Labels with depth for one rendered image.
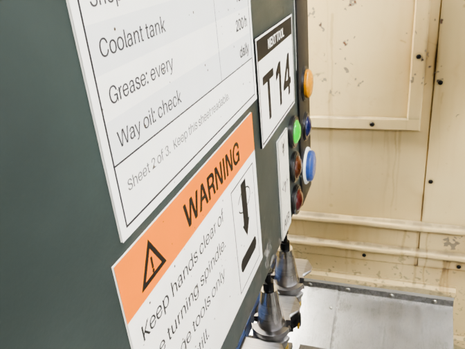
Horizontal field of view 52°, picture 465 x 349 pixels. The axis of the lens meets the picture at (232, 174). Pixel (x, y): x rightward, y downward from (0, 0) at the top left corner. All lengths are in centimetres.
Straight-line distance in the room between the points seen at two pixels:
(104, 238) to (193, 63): 9
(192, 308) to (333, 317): 120
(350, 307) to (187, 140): 125
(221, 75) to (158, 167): 8
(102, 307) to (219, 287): 11
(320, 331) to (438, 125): 63
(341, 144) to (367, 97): 14
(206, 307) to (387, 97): 97
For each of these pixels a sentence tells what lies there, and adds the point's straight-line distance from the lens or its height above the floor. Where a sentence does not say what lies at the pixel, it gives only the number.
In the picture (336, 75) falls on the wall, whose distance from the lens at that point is 117.
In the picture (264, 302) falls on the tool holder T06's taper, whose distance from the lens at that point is 76.
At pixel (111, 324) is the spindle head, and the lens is 17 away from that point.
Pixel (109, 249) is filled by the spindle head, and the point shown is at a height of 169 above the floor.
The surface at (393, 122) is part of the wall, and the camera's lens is 118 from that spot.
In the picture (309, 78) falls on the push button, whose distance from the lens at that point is 43.
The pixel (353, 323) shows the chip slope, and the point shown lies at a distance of 141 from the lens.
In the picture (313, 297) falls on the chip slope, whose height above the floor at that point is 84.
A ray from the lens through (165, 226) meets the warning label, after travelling 19.
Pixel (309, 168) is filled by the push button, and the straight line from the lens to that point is 45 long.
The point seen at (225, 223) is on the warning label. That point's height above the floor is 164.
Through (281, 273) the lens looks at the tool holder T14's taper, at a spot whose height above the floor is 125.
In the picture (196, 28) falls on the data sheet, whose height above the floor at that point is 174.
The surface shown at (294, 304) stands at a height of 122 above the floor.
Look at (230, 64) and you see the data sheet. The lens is 25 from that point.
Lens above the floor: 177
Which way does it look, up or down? 25 degrees down
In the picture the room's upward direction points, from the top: 6 degrees counter-clockwise
